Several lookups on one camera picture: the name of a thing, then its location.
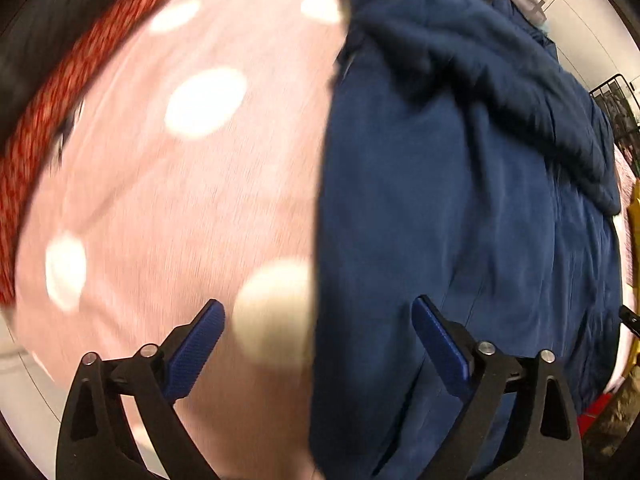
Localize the black wire rack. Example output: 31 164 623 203
589 74 640 177

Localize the black knitted folded garment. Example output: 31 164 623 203
1 0 115 140

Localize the pink polka dot bedsheet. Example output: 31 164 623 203
14 0 345 479

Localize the navy blue padded jacket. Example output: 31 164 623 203
309 0 622 479

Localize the red floral folded cloth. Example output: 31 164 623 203
1 0 165 306

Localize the yellow cloth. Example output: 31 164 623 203
623 196 639 375

